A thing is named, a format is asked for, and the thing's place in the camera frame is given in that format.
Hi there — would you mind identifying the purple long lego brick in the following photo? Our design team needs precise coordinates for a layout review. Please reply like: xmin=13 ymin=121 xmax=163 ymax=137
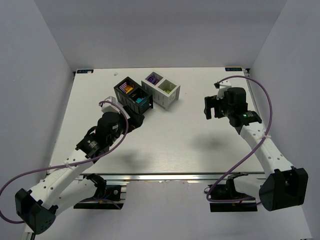
xmin=146 ymin=74 xmax=159 ymax=85

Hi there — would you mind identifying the teal long lego brick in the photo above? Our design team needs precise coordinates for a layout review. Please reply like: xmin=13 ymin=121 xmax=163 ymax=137
xmin=135 ymin=98 xmax=145 ymax=104

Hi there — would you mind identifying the orange lego brick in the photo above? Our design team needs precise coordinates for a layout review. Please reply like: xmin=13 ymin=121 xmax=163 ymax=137
xmin=124 ymin=85 xmax=134 ymax=94

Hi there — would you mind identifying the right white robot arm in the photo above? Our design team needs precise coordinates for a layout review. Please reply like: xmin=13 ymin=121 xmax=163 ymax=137
xmin=204 ymin=87 xmax=309 ymax=212

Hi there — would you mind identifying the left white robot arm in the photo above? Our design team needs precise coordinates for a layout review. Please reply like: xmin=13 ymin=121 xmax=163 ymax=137
xmin=15 ymin=105 xmax=145 ymax=235

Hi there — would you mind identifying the black slotted container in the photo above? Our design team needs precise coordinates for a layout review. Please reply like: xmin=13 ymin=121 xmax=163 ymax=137
xmin=114 ymin=76 xmax=154 ymax=115

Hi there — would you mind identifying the white slotted container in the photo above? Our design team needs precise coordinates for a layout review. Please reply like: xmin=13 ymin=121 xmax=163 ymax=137
xmin=141 ymin=71 xmax=181 ymax=111

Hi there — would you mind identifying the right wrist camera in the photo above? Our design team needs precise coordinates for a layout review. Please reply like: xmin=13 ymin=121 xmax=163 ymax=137
xmin=214 ymin=80 xmax=232 ymax=100

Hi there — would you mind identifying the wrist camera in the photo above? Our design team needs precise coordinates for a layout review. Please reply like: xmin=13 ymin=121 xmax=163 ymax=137
xmin=98 ymin=96 xmax=120 ymax=114
xmin=214 ymin=80 xmax=232 ymax=100

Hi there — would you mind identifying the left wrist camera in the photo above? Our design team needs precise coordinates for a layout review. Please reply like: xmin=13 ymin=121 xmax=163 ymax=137
xmin=98 ymin=96 xmax=120 ymax=114

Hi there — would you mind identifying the aluminium rail front edge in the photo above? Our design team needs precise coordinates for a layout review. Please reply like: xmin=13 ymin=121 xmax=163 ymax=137
xmin=46 ymin=172 xmax=251 ymax=182

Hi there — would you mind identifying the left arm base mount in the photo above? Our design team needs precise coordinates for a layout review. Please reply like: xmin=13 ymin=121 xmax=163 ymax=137
xmin=73 ymin=174 xmax=126 ymax=210

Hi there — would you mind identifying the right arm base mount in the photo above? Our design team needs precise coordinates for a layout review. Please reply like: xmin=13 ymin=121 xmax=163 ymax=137
xmin=209 ymin=184 xmax=258 ymax=213

